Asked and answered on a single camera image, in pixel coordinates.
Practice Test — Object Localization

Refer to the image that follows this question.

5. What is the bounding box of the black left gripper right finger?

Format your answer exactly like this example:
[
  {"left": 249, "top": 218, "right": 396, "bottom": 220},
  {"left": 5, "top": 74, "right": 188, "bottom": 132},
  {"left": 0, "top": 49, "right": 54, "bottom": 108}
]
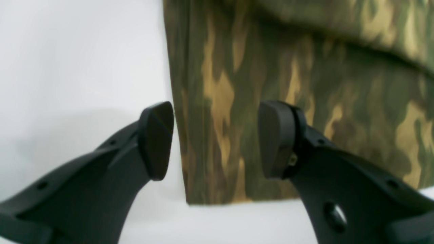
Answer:
[{"left": 258, "top": 101, "right": 434, "bottom": 244}]

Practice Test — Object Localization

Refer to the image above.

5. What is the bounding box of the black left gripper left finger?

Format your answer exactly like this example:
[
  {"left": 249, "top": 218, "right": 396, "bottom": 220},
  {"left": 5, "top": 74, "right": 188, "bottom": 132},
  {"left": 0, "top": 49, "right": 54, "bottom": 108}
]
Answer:
[{"left": 0, "top": 101, "right": 174, "bottom": 244}]

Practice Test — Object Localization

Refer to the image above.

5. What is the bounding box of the camouflage T-shirt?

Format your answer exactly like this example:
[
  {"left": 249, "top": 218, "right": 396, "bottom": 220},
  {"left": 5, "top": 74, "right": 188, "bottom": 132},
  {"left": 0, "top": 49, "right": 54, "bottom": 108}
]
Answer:
[{"left": 163, "top": 0, "right": 434, "bottom": 205}]

